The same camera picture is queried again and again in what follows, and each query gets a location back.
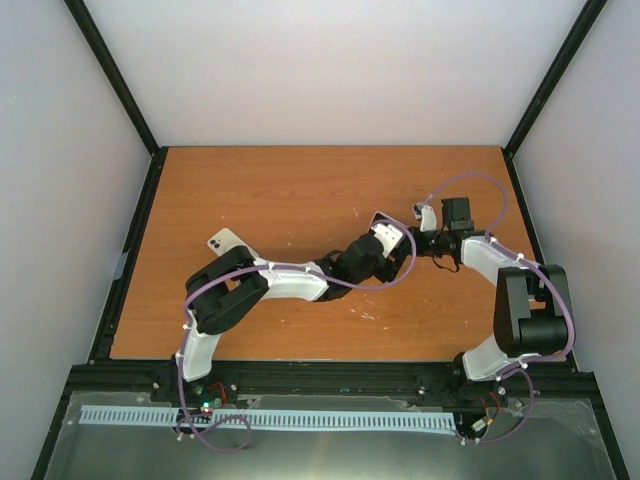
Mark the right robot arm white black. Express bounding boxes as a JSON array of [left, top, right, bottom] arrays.
[[411, 197, 576, 395]]

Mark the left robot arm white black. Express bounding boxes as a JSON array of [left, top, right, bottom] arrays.
[[172, 224, 416, 403]]

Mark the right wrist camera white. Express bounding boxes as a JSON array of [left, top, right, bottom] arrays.
[[413, 202, 438, 232]]

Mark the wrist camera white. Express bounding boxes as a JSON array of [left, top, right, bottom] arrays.
[[370, 221, 406, 259], [413, 202, 438, 232]]

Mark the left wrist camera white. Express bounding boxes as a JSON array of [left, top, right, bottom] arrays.
[[370, 221, 406, 259]]

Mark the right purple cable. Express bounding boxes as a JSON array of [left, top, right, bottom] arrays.
[[424, 172, 575, 445]]

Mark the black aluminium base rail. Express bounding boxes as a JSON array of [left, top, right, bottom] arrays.
[[61, 361, 604, 413]]

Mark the black right frame post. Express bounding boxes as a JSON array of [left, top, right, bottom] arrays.
[[503, 0, 608, 161]]

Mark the black frame post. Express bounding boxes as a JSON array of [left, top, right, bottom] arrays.
[[63, 0, 162, 156], [503, 0, 608, 161]]

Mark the light blue slotted cable duct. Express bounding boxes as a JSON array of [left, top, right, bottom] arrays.
[[78, 405, 456, 435]]

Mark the black left frame post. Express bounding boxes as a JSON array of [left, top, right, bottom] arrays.
[[63, 0, 162, 156]]

